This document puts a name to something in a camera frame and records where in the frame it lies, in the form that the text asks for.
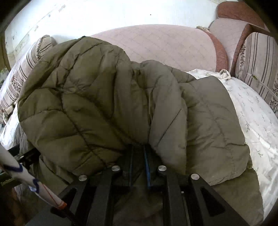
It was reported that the olive green puffer jacket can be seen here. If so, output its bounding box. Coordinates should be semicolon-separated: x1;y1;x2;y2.
17;36;264;226

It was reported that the white sleeved gripper cable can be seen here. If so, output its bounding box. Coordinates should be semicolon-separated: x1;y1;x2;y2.
0;143;79;226

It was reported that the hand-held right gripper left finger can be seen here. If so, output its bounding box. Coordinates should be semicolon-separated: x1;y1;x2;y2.
51;144;139;226

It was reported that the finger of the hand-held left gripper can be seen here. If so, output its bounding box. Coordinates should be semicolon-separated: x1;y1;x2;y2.
7;148;42;172

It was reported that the pink and red sofa backrest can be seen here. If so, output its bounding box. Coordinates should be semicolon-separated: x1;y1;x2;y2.
217;1;271;36

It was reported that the pink bolster cushion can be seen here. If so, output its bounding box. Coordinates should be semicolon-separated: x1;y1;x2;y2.
90;24;228;72

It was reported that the striped floral pillow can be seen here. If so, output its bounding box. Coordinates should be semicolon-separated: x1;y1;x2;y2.
0;35;57;113

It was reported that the white floral bed sheet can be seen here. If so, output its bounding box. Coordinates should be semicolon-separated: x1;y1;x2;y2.
0;68;278;215

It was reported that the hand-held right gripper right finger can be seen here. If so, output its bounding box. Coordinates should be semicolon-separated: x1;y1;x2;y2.
142;144;250;226

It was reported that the striped floral back cushion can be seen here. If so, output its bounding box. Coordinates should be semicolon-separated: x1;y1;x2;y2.
236;32;278;113

